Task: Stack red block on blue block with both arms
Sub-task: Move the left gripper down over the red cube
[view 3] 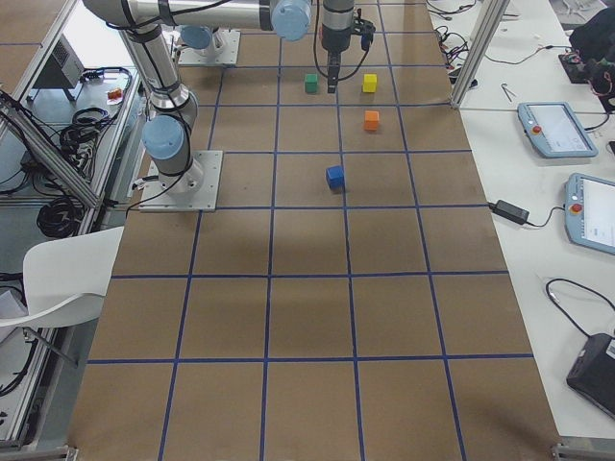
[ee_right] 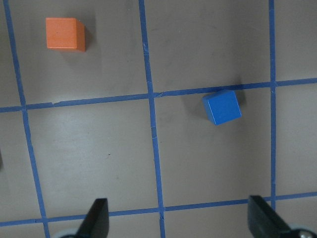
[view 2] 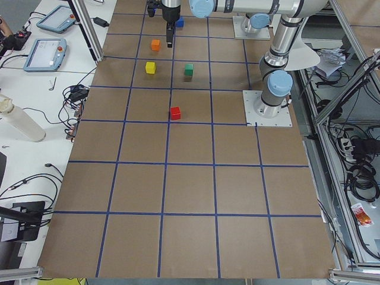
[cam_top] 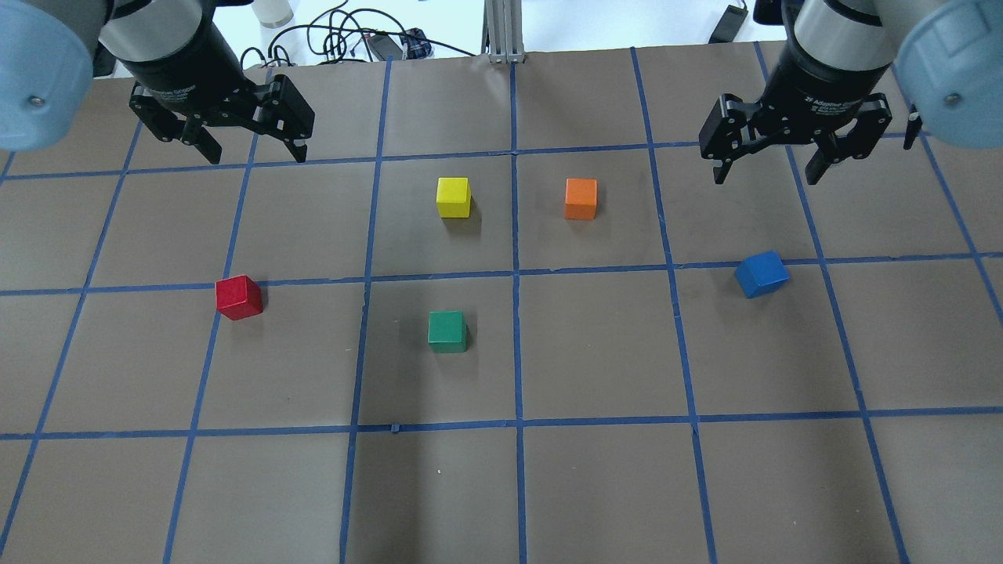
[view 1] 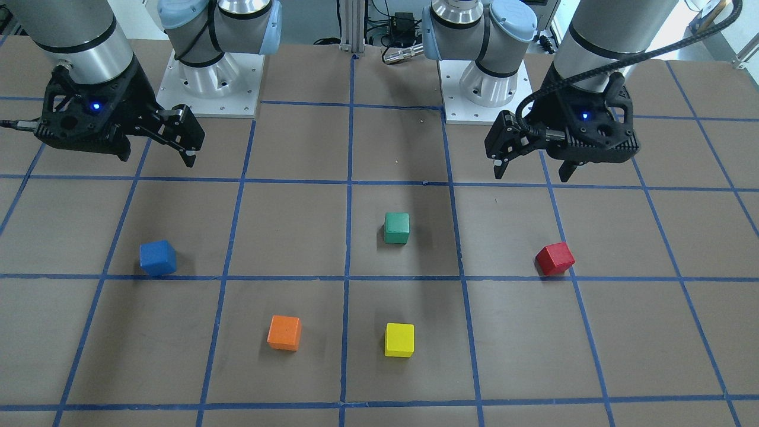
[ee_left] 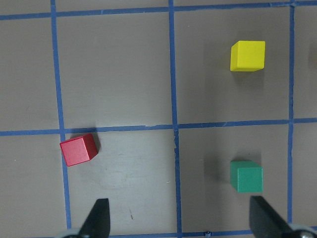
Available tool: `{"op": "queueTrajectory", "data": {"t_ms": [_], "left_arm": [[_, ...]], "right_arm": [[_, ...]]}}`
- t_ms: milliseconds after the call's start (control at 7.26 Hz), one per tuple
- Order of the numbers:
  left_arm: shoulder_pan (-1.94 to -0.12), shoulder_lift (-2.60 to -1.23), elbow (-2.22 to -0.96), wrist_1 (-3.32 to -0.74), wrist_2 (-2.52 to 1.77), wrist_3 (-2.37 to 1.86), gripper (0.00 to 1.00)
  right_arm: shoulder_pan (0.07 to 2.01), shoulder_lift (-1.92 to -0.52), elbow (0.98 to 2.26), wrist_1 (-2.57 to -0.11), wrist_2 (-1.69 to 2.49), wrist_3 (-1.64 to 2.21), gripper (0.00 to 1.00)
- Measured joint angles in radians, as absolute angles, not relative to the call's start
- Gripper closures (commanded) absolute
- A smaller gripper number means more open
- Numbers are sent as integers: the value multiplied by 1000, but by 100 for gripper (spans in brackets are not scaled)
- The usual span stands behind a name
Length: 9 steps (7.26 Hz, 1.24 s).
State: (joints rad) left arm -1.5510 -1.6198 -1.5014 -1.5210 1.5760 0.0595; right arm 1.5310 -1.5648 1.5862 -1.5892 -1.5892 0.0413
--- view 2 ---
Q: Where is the blue wooden block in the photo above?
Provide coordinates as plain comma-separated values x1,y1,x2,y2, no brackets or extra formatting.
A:
176,16,185,28

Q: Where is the black power adapter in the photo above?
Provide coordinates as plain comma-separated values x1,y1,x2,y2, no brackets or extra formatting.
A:
93,17,109,27

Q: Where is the allen key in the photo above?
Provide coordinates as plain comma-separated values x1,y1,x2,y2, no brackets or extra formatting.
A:
48,77,57,91

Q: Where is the white cardboard tube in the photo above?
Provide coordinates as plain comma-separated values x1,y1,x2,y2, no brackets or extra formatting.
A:
1,94,46,142

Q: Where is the red snack packet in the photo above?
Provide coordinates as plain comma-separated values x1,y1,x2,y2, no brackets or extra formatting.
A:
351,203,373,227

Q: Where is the black camera stand base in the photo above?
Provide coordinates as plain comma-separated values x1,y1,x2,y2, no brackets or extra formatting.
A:
1,201,45,242

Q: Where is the orange wooden block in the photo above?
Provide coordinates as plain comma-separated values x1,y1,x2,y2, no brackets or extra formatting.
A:
151,39,162,52

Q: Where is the green wooden block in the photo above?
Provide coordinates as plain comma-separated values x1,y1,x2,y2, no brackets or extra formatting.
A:
184,64,194,77

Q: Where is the aluminium frame post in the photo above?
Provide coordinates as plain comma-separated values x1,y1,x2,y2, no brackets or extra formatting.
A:
68,0,104,62

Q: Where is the yellow wooden block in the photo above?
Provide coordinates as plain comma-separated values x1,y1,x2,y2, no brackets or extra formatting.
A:
145,62,156,74

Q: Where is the black cable bundle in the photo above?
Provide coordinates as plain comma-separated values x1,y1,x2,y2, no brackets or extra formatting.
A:
56,84,90,125

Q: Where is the far teach pendant tablet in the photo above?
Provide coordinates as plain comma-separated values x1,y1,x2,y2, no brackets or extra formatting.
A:
36,5,76,33

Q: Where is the teach pendant tablet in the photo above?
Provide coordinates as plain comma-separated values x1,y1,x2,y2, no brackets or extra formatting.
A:
36,5,76,33
23,38,67,72

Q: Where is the white power strip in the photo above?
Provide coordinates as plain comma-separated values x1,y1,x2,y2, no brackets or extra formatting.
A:
338,137,356,163

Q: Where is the red wooden block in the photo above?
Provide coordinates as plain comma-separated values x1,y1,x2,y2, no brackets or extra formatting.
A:
170,106,181,121

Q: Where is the near teach pendant tablet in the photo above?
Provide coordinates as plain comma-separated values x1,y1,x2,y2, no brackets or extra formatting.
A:
23,38,67,72

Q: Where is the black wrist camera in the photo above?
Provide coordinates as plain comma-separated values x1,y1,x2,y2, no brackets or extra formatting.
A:
147,0,162,17

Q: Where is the stack of white papers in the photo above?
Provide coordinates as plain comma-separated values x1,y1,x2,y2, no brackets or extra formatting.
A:
315,47,346,78

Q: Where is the brown paper table mat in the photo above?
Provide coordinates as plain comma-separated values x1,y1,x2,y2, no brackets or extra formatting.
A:
39,1,334,278

